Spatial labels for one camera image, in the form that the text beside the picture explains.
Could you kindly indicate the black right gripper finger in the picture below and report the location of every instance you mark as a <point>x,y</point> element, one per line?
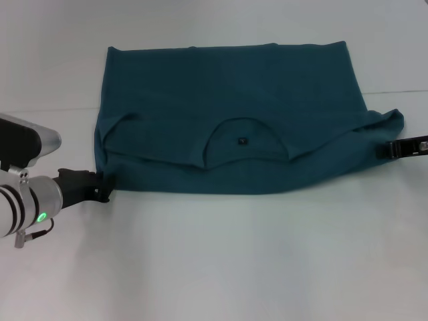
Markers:
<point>401,148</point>

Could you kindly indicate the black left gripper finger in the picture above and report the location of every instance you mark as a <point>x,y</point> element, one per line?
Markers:
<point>105,187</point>

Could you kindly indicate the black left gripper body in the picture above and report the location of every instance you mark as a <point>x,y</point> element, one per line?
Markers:
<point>75,187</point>

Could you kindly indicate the teal T-shirt with FREE print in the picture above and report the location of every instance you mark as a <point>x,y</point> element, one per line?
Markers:
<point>234,100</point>

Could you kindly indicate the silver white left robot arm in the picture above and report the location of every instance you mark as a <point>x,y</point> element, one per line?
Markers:
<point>30,204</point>

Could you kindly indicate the silver left camera mount bracket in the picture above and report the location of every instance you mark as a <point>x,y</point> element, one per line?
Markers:
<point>18,175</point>

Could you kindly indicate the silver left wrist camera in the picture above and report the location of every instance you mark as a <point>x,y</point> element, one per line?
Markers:
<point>26,140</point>

